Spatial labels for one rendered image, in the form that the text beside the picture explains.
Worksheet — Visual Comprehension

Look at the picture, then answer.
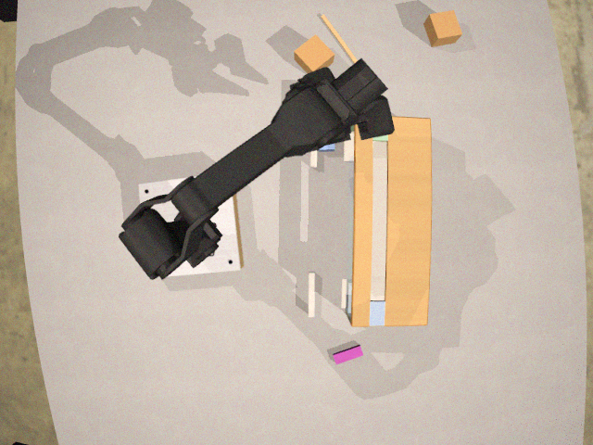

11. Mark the tan thin stick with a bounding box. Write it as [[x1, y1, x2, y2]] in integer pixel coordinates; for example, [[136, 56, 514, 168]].
[[321, 15, 357, 64]]

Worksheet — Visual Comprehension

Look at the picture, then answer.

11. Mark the small pink block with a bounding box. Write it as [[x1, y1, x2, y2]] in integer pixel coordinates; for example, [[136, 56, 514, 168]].
[[334, 345, 363, 364]]

